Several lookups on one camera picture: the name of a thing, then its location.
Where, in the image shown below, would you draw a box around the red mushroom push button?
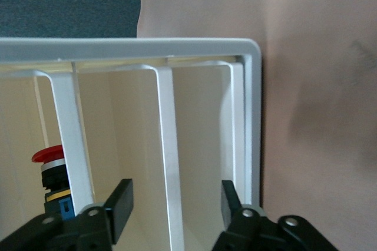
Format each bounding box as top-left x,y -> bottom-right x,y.
31,144 -> 73,222

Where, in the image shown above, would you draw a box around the white drawer cabinet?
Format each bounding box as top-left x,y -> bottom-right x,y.
0,37 -> 263,208

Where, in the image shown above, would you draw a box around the brown table cover sheet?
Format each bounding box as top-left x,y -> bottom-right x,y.
136,0 -> 377,251

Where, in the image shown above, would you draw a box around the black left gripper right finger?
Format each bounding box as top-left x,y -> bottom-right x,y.
211,180 -> 339,251

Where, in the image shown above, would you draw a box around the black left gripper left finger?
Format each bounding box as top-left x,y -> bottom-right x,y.
0,179 -> 135,251

